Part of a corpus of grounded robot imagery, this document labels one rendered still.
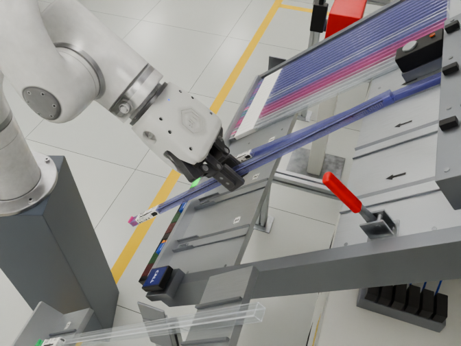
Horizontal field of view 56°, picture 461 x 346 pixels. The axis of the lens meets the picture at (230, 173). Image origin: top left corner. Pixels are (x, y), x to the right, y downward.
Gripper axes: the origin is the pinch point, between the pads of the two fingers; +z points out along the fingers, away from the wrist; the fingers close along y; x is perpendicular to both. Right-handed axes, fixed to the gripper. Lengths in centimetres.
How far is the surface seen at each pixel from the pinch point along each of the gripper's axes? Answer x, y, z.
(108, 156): 123, 86, -8
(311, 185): 41, 65, 46
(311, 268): -6.3, -10.5, 13.0
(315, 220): 63, 77, 69
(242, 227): 9.7, 1.8, 10.1
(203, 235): 20.1, 3.5, 8.4
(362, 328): 11.2, 2.3, 43.2
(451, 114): -27.6, 1.7, 10.4
